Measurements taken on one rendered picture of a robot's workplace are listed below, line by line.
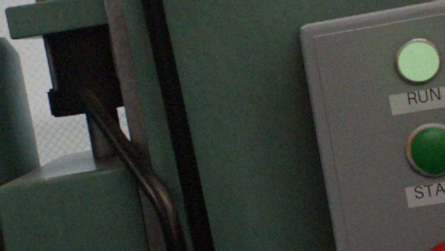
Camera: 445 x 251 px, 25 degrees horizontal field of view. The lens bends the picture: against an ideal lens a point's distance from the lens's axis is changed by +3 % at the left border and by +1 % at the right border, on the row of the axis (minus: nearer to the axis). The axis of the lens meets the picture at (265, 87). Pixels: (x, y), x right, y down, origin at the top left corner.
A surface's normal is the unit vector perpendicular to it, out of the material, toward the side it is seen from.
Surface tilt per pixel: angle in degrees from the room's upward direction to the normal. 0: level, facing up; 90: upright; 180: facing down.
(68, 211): 90
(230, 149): 90
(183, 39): 90
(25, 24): 90
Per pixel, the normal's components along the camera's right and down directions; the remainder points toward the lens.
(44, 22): -0.06, 0.06
